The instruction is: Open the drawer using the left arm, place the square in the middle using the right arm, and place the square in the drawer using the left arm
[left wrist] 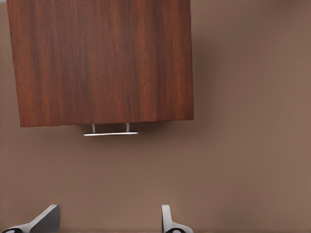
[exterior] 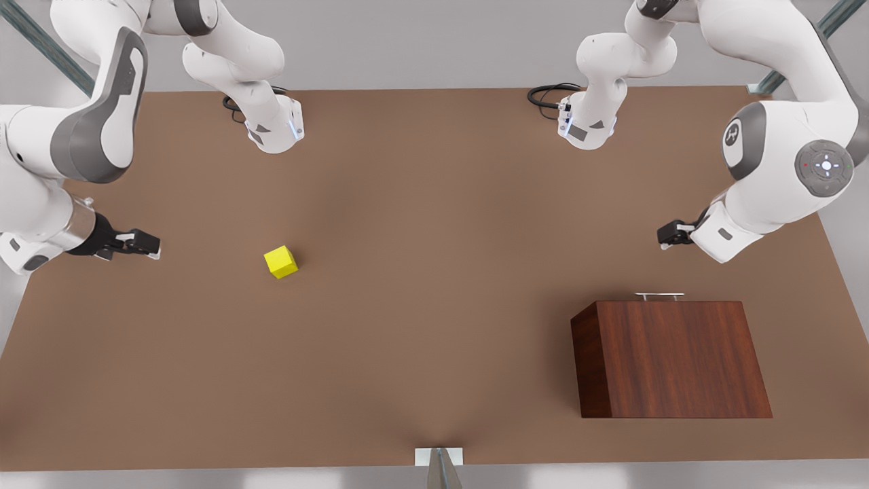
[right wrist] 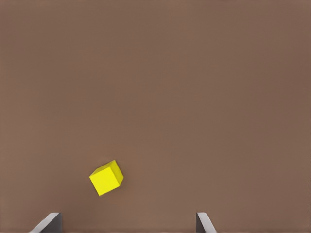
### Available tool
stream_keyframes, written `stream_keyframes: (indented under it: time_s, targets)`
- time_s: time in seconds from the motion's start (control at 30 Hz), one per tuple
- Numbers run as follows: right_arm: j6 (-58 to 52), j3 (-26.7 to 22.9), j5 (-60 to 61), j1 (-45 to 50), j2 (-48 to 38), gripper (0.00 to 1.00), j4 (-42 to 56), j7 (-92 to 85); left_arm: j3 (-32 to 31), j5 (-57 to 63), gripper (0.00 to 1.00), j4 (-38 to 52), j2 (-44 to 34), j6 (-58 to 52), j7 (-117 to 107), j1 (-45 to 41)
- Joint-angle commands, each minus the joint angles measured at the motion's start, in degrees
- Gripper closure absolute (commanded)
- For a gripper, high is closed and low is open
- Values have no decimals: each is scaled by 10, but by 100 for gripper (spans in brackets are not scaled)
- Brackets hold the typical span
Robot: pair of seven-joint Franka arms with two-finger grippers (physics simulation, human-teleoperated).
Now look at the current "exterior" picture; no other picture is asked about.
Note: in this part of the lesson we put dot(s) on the yellow cube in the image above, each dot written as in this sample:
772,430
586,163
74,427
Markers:
281,263

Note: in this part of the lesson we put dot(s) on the dark wooden drawer cabinet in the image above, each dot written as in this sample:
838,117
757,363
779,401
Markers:
679,360

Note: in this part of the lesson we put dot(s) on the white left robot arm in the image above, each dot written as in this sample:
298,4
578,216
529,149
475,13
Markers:
774,170

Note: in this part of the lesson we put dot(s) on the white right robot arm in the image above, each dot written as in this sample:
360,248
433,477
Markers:
95,129

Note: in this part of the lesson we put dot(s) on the silver frame post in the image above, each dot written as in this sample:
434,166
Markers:
441,468
47,47
831,20

